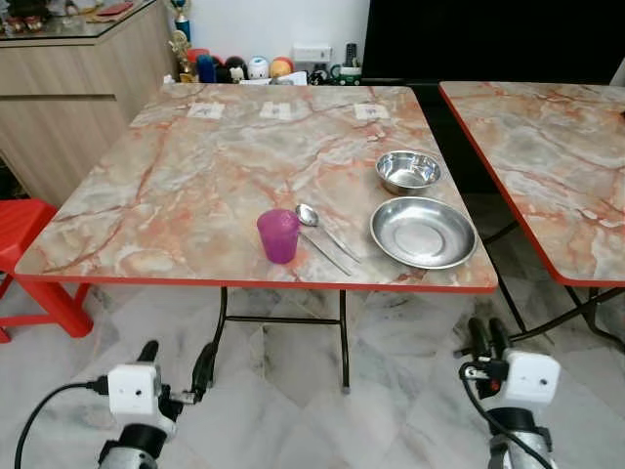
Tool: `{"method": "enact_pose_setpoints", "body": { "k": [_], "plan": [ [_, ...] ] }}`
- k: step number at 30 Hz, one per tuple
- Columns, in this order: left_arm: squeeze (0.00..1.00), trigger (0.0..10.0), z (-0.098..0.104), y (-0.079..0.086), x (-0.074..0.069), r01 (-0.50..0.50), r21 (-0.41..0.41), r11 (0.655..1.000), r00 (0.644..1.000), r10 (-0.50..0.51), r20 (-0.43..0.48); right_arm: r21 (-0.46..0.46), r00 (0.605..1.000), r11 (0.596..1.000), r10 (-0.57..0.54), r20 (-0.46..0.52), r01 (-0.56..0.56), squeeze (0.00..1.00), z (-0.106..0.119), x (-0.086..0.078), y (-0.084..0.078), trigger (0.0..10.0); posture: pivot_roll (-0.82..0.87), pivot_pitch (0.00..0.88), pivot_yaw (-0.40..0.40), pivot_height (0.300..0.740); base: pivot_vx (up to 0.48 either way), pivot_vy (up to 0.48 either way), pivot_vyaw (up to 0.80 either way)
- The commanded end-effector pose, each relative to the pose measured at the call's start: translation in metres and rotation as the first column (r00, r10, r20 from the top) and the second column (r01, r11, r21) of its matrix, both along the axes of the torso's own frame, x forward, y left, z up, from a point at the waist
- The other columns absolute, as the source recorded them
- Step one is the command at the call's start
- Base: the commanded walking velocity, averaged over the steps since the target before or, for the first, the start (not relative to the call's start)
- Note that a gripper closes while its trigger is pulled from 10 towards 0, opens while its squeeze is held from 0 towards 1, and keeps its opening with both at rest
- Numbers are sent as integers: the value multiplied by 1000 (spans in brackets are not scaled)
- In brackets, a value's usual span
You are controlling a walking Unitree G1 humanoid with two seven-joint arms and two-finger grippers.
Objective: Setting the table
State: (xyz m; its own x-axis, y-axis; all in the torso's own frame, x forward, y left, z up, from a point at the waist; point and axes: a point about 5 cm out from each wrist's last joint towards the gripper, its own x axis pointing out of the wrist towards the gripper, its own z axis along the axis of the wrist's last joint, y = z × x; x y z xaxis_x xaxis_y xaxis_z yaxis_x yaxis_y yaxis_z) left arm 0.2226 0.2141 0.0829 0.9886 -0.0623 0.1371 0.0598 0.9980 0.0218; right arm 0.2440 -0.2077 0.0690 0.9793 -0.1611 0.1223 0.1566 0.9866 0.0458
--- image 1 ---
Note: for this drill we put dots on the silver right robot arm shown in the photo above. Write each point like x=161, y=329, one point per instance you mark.
x=518, y=435

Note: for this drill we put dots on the round steel plate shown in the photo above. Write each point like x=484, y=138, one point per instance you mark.
x=423, y=234

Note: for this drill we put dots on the purple plastic cup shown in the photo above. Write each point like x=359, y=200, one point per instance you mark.
x=278, y=237

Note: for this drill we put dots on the thin silver metal utensil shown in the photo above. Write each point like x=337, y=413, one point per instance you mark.
x=327, y=253

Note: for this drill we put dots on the plain marble folding table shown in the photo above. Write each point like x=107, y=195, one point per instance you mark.
x=557, y=166

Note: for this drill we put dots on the red plastic stool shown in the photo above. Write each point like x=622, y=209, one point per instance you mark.
x=24, y=220

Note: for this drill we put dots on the small steel bowl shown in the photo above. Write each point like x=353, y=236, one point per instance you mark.
x=408, y=172

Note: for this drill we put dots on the silver metal spoon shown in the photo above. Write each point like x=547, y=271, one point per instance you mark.
x=307, y=214

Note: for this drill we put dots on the marble folding table with labels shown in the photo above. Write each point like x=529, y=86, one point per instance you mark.
x=215, y=176

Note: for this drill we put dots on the white paper label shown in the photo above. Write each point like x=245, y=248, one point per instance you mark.
x=371, y=112
x=206, y=111
x=276, y=111

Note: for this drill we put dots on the light wooden cabinet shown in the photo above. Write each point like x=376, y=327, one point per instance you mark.
x=68, y=107

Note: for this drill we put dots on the blue cylinder toy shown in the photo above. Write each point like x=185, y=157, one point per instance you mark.
x=205, y=69

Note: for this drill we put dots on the black round toy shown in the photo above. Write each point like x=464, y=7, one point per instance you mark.
x=236, y=68

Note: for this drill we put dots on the white round figure toy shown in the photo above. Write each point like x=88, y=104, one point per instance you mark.
x=259, y=68

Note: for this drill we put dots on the gold and blue trophy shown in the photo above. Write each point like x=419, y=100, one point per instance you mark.
x=180, y=44

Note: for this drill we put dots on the orange round toy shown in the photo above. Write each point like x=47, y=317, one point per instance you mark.
x=281, y=67

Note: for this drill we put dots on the black remote control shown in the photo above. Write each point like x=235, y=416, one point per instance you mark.
x=351, y=55

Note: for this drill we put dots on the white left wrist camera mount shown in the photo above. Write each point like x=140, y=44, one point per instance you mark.
x=132, y=389

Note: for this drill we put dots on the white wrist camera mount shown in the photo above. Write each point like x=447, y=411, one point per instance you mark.
x=132, y=389
x=532, y=378

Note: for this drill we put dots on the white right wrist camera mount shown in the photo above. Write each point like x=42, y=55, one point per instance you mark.
x=532, y=378

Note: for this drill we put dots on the white wall socket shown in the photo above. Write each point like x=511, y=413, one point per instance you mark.
x=312, y=53

